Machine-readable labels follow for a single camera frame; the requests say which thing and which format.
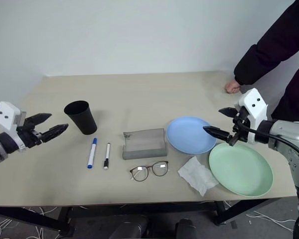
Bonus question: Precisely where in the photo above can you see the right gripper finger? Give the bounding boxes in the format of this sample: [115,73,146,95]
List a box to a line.
[218,107,240,119]
[202,126,233,144]

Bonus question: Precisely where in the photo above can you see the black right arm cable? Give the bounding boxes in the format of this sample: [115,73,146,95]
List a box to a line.
[235,121,299,162]

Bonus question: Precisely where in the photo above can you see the green plate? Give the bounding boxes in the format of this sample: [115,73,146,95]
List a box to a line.
[208,142,274,198]

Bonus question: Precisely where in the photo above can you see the blue plate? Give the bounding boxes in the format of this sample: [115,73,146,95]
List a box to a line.
[166,116,218,155]

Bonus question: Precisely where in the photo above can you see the white marker black cap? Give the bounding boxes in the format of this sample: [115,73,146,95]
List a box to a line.
[103,142,111,171]

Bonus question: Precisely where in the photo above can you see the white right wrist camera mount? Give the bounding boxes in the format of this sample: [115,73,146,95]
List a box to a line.
[237,88,269,145]

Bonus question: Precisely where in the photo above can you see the brown round glasses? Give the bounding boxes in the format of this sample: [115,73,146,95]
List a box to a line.
[129,160,170,182]

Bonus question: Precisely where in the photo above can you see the white marker blue cap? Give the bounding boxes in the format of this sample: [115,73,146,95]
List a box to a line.
[87,137,98,170]

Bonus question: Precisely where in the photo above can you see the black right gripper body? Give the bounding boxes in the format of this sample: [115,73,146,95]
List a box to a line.
[228,105,251,147]

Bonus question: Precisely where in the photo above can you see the white floor cable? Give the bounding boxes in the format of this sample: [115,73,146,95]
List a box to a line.
[0,199,63,239]
[248,210,298,226]

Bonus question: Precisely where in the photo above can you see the dark rounded shape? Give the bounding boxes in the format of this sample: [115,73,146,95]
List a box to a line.
[111,215,150,239]
[175,218,198,239]

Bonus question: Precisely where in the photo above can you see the black table frame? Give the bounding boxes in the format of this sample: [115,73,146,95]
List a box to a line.
[0,198,274,237]

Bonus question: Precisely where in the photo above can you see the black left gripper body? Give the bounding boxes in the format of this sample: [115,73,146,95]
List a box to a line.
[15,117,44,149]

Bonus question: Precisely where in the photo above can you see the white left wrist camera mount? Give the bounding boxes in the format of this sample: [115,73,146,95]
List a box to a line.
[0,101,27,153]

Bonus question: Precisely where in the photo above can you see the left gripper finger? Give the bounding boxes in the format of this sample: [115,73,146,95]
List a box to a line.
[26,113,53,129]
[41,123,69,143]

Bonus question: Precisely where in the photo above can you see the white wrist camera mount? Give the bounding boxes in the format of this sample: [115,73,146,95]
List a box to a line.
[0,101,27,153]
[237,88,269,145]

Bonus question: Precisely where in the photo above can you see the person's dark sleeved arm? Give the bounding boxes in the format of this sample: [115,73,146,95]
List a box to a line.
[233,0,299,86]

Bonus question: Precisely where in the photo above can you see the person's bare hand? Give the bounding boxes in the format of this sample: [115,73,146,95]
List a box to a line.
[224,80,243,95]

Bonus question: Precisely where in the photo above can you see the white crumpled tissue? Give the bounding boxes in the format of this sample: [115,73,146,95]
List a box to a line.
[177,156,219,197]

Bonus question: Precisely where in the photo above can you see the black plastic cup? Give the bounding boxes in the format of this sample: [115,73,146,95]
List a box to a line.
[64,100,98,136]

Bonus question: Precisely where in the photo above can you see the grey glasses case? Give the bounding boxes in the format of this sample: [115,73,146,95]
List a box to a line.
[122,128,168,160]

